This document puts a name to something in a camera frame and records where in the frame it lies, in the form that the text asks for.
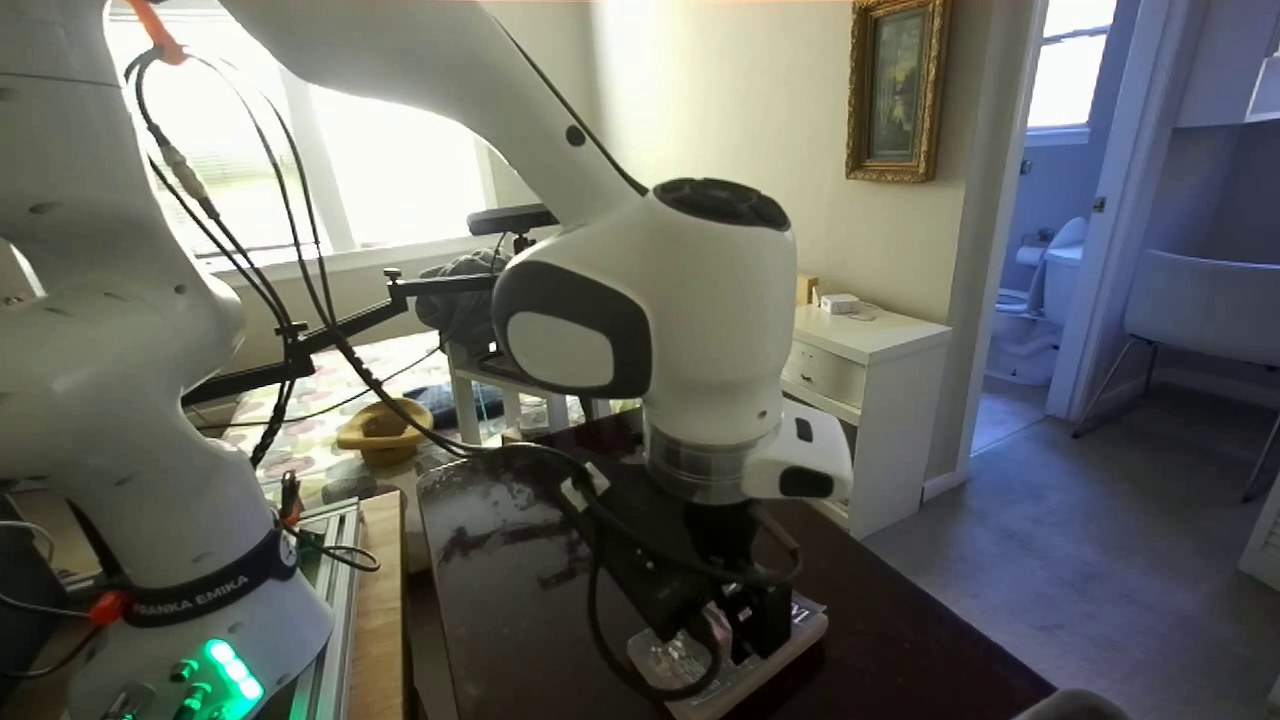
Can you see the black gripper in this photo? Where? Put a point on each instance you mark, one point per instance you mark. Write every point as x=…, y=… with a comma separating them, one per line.
x=735, y=546

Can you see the purple Sherryl Woods paperback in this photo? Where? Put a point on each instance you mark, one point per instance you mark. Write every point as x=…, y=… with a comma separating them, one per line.
x=802, y=633

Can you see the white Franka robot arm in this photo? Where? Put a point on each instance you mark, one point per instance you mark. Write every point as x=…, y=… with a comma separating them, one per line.
x=692, y=305

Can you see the white nightstand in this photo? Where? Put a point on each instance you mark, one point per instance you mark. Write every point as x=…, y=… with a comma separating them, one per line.
x=895, y=401

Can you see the small white box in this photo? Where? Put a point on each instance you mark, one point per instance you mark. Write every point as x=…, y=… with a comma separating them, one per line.
x=840, y=305

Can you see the white wooden stool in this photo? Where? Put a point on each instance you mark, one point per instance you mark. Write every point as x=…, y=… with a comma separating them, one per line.
x=465, y=401

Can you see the wooden board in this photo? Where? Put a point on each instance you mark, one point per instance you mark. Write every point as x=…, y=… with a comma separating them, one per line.
x=381, y=614

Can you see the blue fabric item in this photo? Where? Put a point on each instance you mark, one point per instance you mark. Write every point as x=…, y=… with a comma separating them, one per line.
x=443, y=401

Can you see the yellow bowl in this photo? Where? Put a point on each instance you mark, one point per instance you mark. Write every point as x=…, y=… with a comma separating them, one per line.
x=387, y=430

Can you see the grey cloth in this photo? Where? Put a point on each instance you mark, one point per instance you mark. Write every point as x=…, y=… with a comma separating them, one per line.
x=461, y=303

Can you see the white toilet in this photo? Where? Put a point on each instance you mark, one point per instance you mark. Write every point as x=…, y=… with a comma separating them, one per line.
x=1062, y=265

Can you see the gold framed painting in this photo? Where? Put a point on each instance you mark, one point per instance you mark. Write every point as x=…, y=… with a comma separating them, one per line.
x=899, y=86

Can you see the large bright window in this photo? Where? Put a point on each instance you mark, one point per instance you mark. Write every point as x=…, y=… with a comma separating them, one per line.
x=400, y=175

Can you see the small bright window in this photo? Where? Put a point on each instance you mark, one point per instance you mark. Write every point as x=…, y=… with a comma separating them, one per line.
x=1068, y=67

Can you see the black stereo camera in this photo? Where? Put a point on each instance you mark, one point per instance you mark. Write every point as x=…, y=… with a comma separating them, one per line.
x=505, y=221

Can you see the black camera mount rod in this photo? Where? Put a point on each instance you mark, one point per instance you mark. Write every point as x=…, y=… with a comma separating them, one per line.
x=347, y=324

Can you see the white door frame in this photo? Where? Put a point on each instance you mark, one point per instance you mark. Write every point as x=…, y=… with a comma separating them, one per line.
x=1133, y=132

